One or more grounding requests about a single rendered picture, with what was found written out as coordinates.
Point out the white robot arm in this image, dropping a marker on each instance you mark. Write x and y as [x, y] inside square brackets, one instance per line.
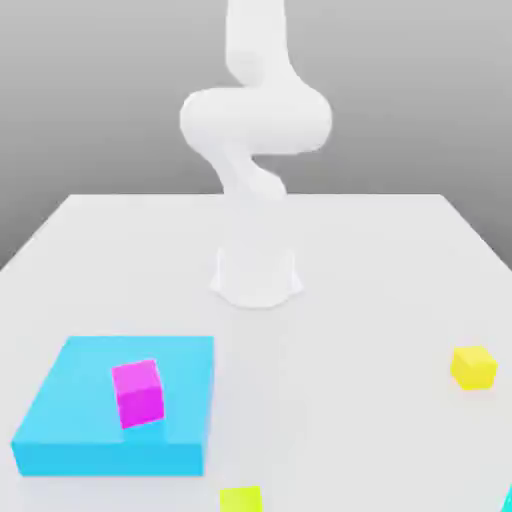
[256, 120]

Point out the small magenta cube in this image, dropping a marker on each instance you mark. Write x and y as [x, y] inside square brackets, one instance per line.
[140, 396]

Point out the small lime yellow cube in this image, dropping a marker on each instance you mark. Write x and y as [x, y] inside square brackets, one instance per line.
[240, 500]

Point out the small cyan cube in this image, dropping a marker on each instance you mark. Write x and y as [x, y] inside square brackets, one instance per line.
[508, 502]

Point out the large light blue box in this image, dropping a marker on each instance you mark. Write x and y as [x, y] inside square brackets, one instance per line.
[72, 432]

